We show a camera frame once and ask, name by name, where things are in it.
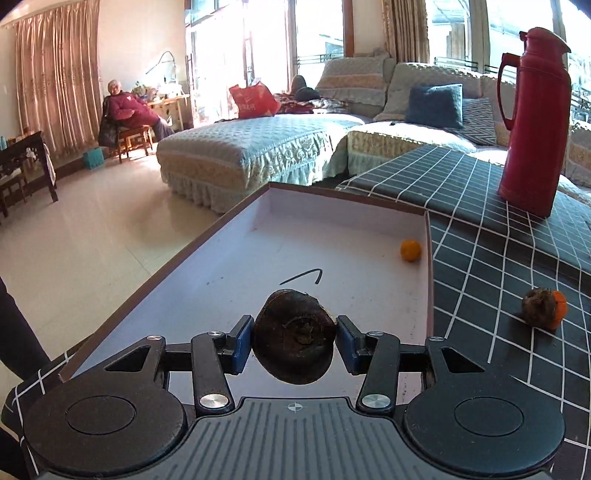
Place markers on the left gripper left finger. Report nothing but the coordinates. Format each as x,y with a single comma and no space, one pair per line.
209,357

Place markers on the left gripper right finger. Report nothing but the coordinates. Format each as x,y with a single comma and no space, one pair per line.
380,357

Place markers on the dark rotten fruit half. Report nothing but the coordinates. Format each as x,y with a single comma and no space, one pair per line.
293,337

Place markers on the brown cardboard tray box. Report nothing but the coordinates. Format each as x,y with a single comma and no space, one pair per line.
340,248

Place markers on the small orange fruit in tray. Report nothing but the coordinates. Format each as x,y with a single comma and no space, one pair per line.
411,250

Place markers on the black grid tablecloth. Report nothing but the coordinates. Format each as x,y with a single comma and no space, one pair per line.
499,399

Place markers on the dark and orange fruit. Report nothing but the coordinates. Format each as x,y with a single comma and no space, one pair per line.
544,308

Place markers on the quilted sectional sofa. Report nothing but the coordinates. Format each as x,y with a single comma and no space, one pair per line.
219,165

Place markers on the teal small box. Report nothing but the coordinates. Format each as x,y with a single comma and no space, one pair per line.
93,159

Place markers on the wooden chair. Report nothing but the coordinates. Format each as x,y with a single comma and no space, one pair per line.
129,139

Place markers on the wooden side table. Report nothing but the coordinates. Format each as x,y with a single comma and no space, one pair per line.
176,111

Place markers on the red thermos flask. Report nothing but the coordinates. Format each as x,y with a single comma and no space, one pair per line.
540,123

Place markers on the dark blue cushion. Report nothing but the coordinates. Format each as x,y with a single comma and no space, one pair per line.
439,106

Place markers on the red plastic bag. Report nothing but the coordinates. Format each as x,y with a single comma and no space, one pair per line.
254,101

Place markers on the seated person in red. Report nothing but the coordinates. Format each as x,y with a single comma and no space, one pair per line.
121,109

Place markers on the dark wooden table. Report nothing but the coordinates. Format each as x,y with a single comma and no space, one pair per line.
20,158

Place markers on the striped back cushion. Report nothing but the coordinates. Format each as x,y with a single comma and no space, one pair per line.
355,80

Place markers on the beige left curtain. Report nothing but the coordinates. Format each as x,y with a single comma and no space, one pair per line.
57,76

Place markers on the gold middle curtain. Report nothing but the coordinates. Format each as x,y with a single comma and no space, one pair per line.
406,30

